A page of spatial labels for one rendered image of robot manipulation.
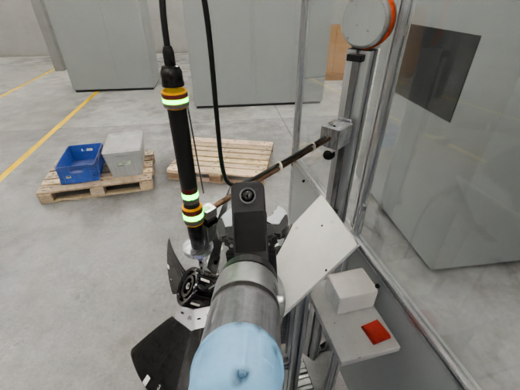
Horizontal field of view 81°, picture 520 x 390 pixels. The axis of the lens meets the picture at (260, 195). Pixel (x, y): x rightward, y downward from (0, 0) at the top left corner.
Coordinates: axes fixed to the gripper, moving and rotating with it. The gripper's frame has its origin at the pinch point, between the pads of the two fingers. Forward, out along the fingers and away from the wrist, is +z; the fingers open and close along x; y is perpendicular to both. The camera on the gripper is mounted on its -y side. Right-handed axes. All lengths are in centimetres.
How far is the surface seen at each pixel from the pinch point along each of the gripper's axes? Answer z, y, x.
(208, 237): 11.7, 11.4, -12.3
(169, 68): 0.2, -24.4, -11.8
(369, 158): 70, 9, 42
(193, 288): 21.3, 32.0, -21.0
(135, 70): 684, -78, -301
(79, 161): 319, 50, -243
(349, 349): 37, 72, 28
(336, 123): 56, -7, 26
